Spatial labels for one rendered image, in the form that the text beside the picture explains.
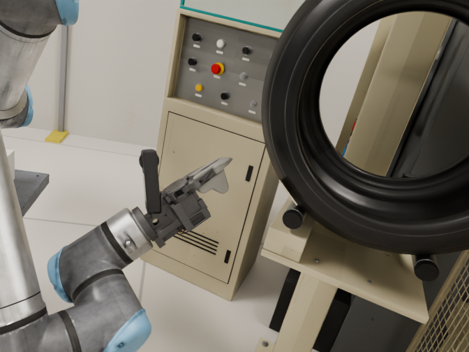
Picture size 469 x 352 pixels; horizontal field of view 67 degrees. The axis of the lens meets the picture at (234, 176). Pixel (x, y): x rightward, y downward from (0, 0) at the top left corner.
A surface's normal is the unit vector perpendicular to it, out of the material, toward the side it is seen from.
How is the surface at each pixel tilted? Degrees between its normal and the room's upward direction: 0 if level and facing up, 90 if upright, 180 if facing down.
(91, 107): 90
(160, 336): 0
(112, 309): 19
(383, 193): 80
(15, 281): 54
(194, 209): 70
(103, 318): 29
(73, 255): 41
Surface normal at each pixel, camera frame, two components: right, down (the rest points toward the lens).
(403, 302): 0.22, -0.90
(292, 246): -0.36, 0.29
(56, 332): 0.38, -0.68
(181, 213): 0.33, 0.10
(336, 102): 0.15, 0.41
